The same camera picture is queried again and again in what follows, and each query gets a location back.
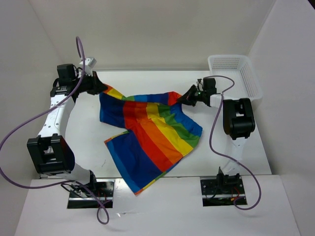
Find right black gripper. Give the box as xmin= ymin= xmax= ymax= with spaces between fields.
xmin=177 ymin=85 xmax=206 ymax=107

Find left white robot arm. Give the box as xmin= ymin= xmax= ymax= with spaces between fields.
xmin=27 ymin=58 xmax=107 ymax=197

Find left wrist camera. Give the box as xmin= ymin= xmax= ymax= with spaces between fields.
xmin=79 ymin=57 xmax=97 ymax=75

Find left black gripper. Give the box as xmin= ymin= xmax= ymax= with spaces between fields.
xmin=73 ymin=70 xmax=108 ymax=95

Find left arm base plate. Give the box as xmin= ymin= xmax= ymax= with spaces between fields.
xmin=63 ymin=178 xmax=115 ymax=209

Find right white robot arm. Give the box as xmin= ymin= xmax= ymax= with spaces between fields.
xmin=177 ymin=75 xmax=255 ymax=193

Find white plastic basket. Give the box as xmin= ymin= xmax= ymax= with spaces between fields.
xmin=208 ymin=55 xmax=263 ymax=101

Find rainbow striped shorts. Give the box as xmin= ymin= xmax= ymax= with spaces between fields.
xmin=99 ymin=86 xmax=203 ymax=195

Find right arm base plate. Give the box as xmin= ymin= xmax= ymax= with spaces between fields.
xmin=200 ymin=177 xmax=247 ymax=207

